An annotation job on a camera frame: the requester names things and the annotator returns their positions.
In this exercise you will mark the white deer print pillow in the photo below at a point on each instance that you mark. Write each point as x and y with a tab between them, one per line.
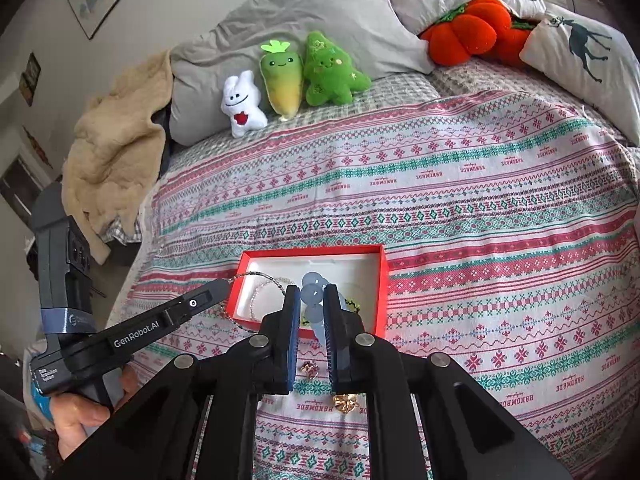
580	55

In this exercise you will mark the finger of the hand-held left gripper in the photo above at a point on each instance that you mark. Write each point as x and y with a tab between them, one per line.
200	302

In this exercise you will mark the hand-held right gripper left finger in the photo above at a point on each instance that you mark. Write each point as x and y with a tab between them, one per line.
293	325

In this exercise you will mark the orange pumpkin plush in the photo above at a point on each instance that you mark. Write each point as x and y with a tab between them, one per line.
465	30

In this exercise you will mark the plain grey pillow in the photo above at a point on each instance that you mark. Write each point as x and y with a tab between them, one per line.
300	15

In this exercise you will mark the grey plaid cloth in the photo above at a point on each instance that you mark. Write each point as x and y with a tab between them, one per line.
125	231

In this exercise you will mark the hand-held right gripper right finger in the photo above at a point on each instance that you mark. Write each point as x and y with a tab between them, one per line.
332	340

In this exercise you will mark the beige fleece blanket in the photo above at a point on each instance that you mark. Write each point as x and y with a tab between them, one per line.
115	150

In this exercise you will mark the white plush toy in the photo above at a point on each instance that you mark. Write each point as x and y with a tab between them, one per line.
242	105

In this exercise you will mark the yellow green carrot plush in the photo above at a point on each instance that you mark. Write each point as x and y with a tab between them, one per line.
282	80

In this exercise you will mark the person's left hand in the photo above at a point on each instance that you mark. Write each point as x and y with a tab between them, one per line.
75	417

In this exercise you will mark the small rose gold earring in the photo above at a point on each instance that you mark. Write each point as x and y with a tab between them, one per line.
307	369

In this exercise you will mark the red jewelry box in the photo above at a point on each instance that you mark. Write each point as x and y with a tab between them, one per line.
381	285

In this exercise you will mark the green tree plush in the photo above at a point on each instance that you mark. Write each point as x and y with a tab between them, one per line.
332	72

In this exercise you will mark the grey checked bedsheet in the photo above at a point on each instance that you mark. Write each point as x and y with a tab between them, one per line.
395	92

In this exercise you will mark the small red wall decoration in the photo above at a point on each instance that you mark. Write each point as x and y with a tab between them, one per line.
37	147

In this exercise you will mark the red green patterned blanket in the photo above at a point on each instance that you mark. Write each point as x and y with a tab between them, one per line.
450	210

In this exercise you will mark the small dark wall poster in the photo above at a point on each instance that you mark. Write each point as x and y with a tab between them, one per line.
31	79

